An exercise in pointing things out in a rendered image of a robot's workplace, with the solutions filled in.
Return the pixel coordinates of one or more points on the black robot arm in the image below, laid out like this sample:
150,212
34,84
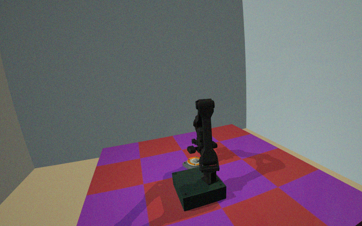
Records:
208,161

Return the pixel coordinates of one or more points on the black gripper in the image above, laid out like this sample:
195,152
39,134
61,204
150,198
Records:
192,149

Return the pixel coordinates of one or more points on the orange round plate with holes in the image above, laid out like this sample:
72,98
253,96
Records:
189,161

